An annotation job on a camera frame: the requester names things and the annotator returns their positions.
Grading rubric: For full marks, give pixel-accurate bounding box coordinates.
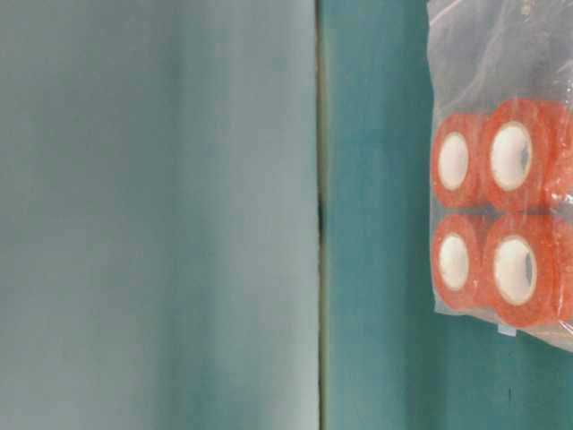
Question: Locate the orange tape roll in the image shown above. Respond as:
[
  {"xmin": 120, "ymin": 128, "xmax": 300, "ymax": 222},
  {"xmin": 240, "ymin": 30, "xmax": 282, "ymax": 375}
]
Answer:
[
  {"xmin": 482, "ymin": 213, "xmax": 572, "ymax": 329},
  {"xmin": 431, "ymin": 113, "xmax": 489, "ymax": 209},
  {"xmin": 431, "ymin": 214, "xmax": 491, "ymax": 312},
  {"xmin": 481, "ymin": 98, "xmax": 572, "ymax": 212}
]

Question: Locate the clear plastic zip bag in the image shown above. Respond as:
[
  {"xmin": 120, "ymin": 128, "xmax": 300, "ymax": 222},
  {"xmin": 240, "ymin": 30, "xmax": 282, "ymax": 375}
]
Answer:
[{"xmin": 427, "ymin": 1, "xmax": 572, "ymax": 350}]

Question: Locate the small white table sticker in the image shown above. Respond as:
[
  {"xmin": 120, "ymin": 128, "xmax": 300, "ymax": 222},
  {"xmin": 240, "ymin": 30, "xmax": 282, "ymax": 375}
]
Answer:
[{"xmin": 497, "ymin": 323, "xmax": 517, "ymax": 337}]

